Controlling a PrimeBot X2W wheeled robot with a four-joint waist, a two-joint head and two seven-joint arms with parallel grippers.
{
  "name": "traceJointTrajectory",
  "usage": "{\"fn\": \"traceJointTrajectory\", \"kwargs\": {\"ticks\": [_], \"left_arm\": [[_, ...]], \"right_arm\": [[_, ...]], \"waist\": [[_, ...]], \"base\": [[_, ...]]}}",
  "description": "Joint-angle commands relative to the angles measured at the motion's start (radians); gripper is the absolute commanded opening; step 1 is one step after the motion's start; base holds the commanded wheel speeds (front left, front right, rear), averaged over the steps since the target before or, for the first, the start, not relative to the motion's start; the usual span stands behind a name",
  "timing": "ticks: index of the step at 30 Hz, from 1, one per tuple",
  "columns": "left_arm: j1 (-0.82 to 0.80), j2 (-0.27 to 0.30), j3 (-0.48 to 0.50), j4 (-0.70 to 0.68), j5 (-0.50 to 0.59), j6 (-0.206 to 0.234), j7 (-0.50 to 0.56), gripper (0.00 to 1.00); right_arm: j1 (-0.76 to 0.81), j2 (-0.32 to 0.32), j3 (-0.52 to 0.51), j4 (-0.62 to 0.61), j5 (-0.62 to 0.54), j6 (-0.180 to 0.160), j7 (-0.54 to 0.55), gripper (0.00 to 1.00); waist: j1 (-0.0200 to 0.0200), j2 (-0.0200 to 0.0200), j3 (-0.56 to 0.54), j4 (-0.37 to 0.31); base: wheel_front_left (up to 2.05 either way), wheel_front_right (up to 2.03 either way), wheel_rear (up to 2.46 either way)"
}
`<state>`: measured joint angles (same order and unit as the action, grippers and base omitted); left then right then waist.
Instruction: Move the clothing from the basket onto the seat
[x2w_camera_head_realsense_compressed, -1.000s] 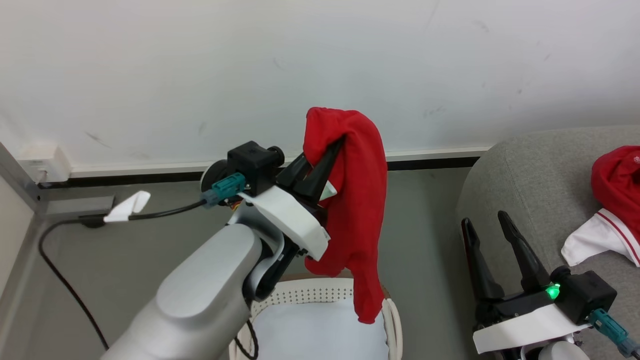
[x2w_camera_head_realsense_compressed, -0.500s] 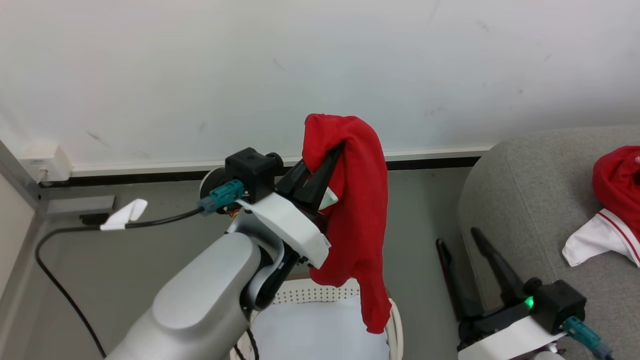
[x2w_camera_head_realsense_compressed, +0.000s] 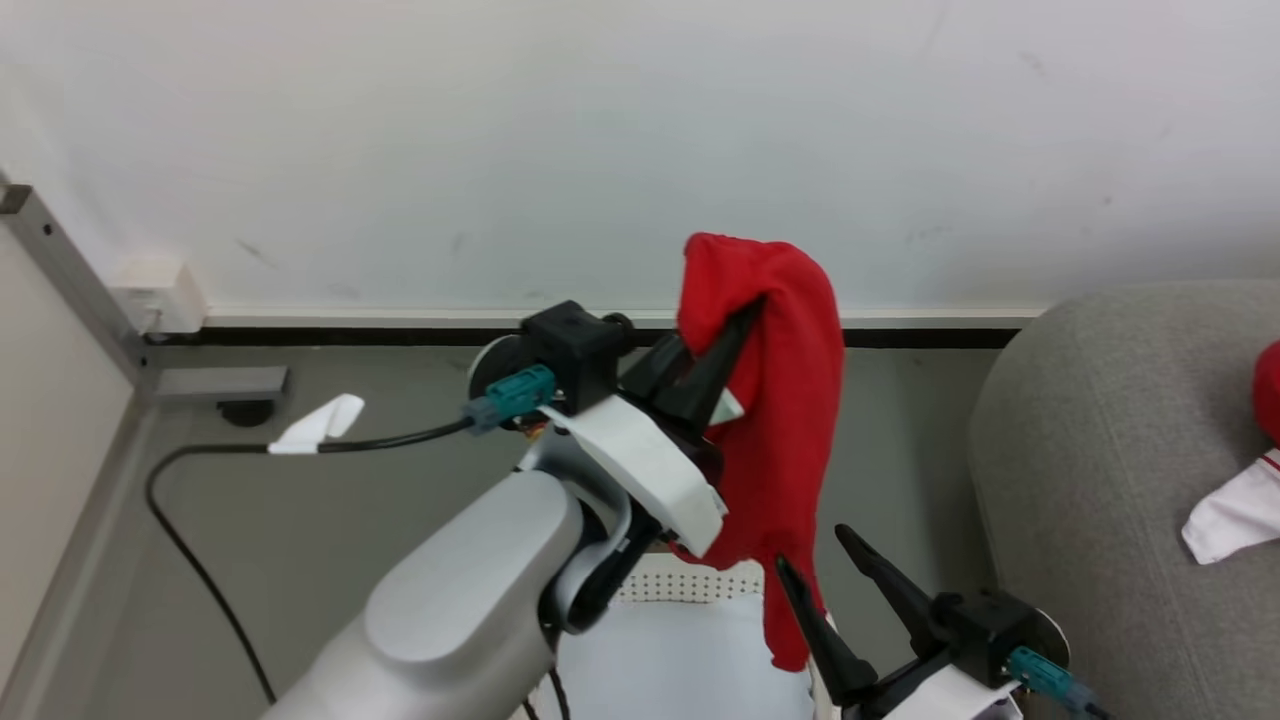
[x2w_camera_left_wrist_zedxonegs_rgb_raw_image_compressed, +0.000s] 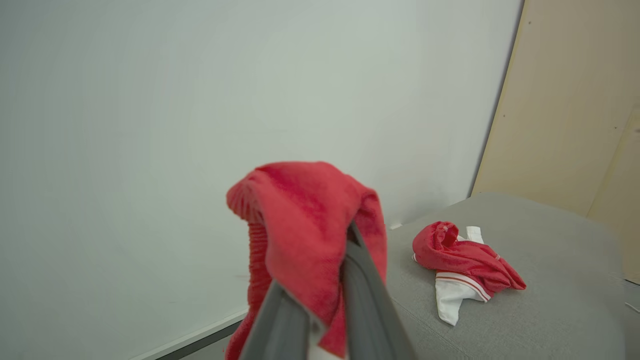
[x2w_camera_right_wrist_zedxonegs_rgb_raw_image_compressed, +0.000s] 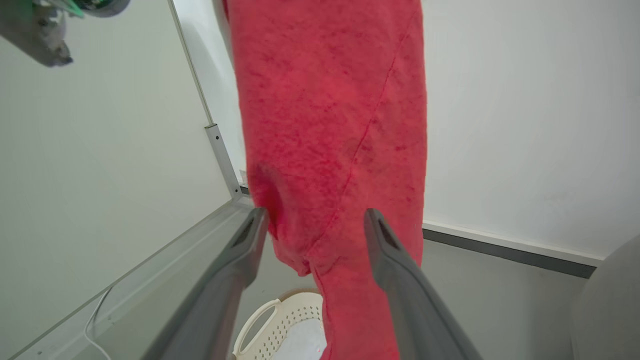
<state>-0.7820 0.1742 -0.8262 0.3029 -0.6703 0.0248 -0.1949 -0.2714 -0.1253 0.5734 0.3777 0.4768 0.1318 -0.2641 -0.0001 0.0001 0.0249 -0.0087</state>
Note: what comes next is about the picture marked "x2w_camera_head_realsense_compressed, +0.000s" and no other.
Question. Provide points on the white plastic laundry basket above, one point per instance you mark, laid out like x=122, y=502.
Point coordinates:
x=700, y=582

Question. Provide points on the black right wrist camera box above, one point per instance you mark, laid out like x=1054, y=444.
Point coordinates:
x=990, y=630

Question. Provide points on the red and white sports jersey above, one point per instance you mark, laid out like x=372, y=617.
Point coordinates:
x=1240, y=505

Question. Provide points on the plain red garment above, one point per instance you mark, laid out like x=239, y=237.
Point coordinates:
x=785, y=430

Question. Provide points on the black round frame foot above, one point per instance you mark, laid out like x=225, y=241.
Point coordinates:
x=246, y=411

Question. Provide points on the white garment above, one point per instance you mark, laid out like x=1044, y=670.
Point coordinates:
x=680, y=660

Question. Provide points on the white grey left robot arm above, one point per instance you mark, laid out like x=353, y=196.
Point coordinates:
x=450, y=610

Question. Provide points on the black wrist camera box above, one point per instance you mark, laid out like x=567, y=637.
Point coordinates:
x=990, y=630
x=575, y=350

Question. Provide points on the white wall trunking strip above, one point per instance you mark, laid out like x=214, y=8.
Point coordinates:
x=400, y=317

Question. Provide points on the grey fabric sofa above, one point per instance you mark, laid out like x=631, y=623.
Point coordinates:
x=1110, y=480

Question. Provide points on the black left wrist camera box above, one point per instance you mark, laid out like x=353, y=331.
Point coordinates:
x=575, y=350

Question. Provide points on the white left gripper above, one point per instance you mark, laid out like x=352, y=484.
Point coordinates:
x=650, y=460

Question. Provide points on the white wall junction box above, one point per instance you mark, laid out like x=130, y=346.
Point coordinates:
x=160, y=298

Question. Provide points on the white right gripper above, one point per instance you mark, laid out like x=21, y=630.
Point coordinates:
x=935, y=695

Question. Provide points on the grey metal frame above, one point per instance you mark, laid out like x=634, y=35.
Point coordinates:
x=85, y=300

